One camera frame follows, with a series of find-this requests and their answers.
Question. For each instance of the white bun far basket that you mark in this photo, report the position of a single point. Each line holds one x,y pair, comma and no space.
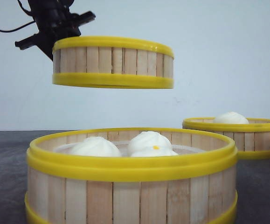
230,118

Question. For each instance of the white bun with yellow dot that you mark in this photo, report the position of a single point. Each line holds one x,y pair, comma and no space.
154,151

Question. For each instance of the bamboo steamer basket yellow rims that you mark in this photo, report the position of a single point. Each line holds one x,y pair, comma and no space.
112,62

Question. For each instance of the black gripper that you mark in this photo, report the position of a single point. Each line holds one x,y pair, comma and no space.
54,22

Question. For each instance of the white bun left front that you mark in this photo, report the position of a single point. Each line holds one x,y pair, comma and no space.
96,146

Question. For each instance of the white bun centre back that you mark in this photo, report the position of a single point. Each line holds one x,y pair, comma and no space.
147,139

